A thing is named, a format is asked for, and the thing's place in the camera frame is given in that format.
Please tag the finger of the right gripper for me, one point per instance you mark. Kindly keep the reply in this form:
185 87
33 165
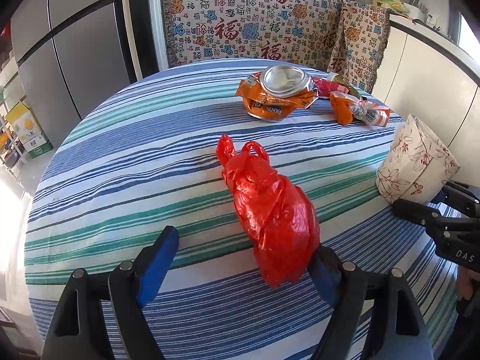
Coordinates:
456 239
461 197

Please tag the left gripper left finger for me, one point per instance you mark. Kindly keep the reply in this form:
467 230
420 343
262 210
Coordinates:
78 329

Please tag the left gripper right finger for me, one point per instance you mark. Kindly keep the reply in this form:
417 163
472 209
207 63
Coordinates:
396 329

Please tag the floral paper cup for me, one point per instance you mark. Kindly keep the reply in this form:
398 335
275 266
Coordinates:
417 166

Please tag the red plastic bag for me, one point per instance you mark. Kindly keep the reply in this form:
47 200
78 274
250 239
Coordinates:
277 216

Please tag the orange white snack wrapper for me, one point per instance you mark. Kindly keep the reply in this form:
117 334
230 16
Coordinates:
348 107

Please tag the crushed orange soda can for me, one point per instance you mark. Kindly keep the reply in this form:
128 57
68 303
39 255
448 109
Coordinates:
276 92

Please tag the person left hand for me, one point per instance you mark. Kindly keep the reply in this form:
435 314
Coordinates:
464 282

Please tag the yellow green cardboard box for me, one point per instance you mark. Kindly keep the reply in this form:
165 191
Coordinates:
28 130

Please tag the patterned fabric cover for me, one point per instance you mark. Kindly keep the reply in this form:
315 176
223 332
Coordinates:
340 36

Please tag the grey refrigerator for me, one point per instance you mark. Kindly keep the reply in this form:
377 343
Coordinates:
72 55

